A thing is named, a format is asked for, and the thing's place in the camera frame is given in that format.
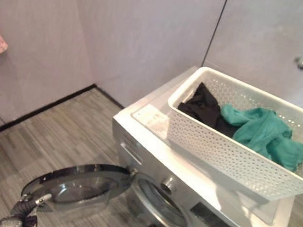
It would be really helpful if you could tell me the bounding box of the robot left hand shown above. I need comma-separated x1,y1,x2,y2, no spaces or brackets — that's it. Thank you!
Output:
9,189,54,227

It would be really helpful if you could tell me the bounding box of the round glass washer door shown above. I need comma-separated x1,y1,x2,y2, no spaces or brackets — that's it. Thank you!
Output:
18,154,138,224

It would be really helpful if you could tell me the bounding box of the white perforated laundry basket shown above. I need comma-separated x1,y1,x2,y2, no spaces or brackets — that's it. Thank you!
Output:
157,62,303,206

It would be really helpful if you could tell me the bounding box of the washer detergent drawer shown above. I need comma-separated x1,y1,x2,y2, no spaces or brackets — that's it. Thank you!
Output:
117,140,146,166

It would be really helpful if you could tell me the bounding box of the silver washer dial knob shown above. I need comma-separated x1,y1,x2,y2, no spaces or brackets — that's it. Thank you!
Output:
159,175,179,194

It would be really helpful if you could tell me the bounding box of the black washer display panel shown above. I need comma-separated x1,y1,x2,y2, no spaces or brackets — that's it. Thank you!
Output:
188,201,257,227

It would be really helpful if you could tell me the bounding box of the teal green garment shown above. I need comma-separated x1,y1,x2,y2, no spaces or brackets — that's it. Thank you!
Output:
214,102,303,174

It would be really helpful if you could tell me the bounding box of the black skirting board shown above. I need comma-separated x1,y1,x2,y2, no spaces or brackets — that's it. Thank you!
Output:
0,71,127,165

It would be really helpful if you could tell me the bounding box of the black garment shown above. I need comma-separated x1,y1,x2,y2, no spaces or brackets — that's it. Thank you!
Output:
175,80,244,140

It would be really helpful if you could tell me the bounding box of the silver front-load washing machine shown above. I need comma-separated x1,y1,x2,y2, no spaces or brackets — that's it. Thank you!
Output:
98,57,303,227

